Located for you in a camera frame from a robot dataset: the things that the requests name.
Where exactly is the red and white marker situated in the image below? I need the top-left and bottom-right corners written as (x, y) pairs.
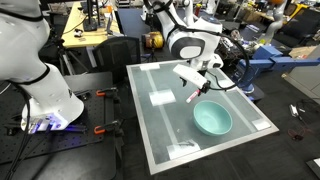
top-left (185, 88), bottom-right (202, 104)

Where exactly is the teal bowl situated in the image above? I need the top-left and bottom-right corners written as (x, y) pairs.
top-left (192, 100), bottom-right (234, 137)

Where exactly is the white paper square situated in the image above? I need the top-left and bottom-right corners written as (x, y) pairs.
top-left (148, 89), bottom-right (177, 107)

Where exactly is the white tape patch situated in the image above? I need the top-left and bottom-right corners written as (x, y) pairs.
top-left (139, 63), bottom-right (161, 72)
top-left (166, 141), bottom-right (201, 161)
top-left (251, 119), bottom-right (272, 131)

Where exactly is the yellow and black reel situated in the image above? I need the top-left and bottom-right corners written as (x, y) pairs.
top-left (143, 31), bottom-right (165, 51)

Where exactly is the white power adapter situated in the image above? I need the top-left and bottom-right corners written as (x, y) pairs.
top-left (288, 103), bottom-right (300, 118)

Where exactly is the black fabric office chair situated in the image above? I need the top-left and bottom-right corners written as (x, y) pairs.
top-left (91, 35), bottom-right (142, 84)

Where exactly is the cardboard box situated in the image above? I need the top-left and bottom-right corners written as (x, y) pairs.
top-left (288, 45), bottom-right (316, 60)

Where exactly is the wooden desk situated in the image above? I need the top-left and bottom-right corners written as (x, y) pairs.
top-left (61, 1), bottom-right (122, 49)

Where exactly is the black monitor stand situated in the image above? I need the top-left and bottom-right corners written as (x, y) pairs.
top-left (82, 0), bottom-right (102, 33)

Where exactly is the flat white box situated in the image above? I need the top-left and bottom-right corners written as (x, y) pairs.
top-left (305, 157), bottom-right (320, 178)

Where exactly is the black tripod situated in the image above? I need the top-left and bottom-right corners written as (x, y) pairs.
top-left (49, 37), bottom-right (90, 76)

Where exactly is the black perforated breadboard base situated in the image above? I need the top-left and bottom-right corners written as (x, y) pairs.
top-left (0, 71), bottom-right (118, 166)

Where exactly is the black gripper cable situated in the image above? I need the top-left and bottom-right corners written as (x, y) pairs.
top-left (186, 25), bottom-right (251, 93)

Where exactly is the blue metal frame stand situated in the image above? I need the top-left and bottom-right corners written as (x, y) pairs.
top-left (234, 44), bottom-right (320, 102)

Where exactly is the orange-handled black clamp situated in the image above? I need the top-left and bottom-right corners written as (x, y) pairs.
top-left (95, 87), bottom-right (122, 104)
top-left (93, 119), bottom-right (124, 137)

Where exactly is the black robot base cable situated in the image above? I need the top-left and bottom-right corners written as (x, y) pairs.
top-left (3, 84), bottom-right (33, 180)

